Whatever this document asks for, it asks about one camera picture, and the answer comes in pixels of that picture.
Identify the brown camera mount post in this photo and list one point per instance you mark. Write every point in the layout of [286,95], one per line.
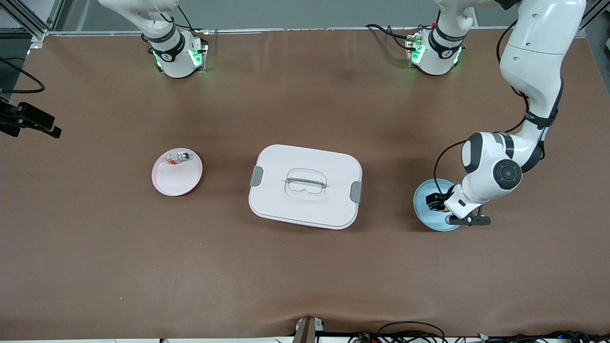
[307,331]

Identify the pink round plate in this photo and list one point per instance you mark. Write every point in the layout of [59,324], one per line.
[176,178]

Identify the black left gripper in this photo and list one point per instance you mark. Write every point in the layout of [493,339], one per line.
[439,200]

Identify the silver table edge rail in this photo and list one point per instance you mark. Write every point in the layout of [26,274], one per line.
[310,29]

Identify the white and green switch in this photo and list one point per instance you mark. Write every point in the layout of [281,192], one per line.
[180,157]

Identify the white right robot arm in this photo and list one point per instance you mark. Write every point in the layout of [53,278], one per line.
[174,57]

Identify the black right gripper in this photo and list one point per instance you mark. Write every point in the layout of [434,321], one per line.
[23,117]

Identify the light blue round plate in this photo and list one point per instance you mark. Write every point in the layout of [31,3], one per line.
[429,221]

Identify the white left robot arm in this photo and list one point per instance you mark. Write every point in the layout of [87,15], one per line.
[533,57]

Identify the aluminium frame profile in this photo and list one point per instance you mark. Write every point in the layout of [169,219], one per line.
[28,21]
[595,19]

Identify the white lidded storage box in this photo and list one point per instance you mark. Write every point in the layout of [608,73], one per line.
[305,186]

